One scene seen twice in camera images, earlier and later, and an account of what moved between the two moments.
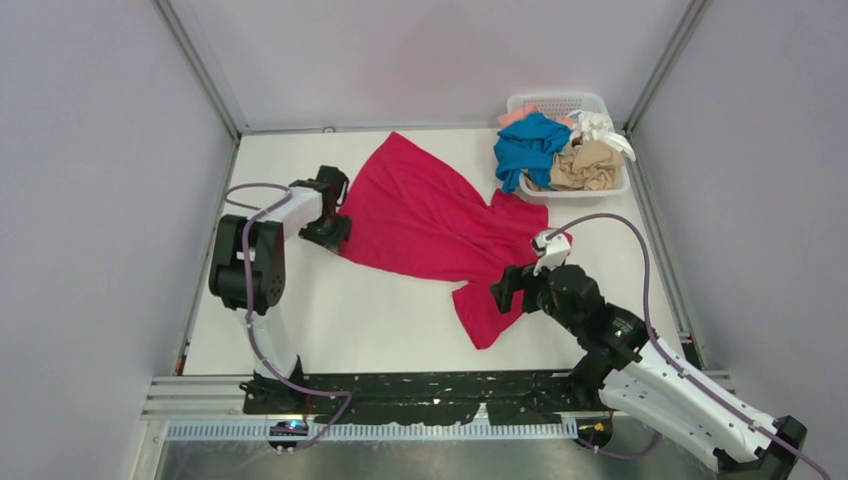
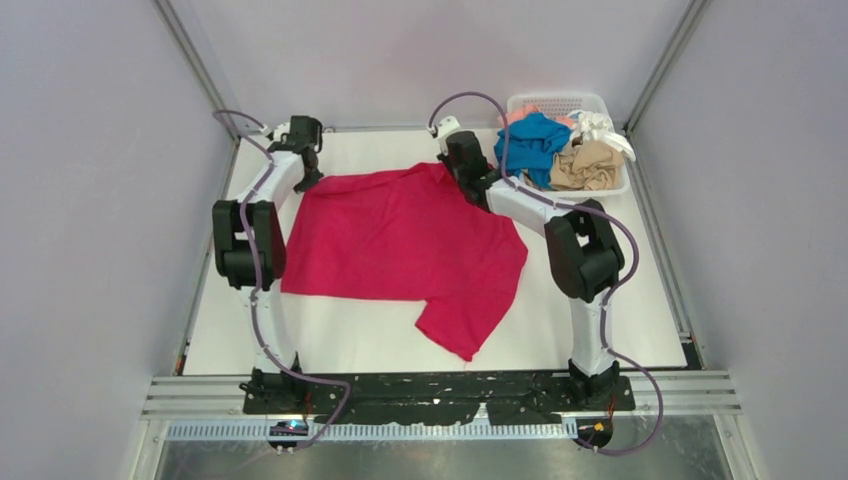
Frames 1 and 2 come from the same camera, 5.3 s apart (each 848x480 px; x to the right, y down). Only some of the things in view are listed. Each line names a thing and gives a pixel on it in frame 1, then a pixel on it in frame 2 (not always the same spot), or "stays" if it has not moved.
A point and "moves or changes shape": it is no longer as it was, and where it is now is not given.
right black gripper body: x=546 y=303 -> x=453 y=171
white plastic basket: x=560 y=104 stays
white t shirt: x=588 y=125 stays
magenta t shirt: x=409 y=214 moves or changes shape
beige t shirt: x=588 y=166 stays
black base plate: x=375 y=399 stays
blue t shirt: x=528 y=145 stays
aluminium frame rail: x=178 y=396 stays
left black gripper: x=334 y=242 -> x=305 y=184
